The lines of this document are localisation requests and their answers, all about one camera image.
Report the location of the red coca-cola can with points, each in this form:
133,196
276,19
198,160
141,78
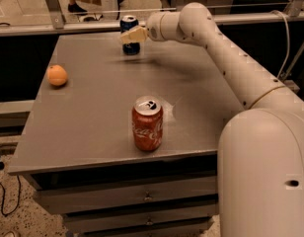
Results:
147,123

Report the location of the blue pepsi can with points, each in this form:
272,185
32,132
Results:
126,23

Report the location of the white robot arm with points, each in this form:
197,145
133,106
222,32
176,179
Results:
260,159

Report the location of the orange fruit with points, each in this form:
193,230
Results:
56,75

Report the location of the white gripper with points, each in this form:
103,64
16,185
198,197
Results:
153,28

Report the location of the grey metal railing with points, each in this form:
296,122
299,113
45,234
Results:
15,22

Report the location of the grey drawer cabinet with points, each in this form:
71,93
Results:
78,150

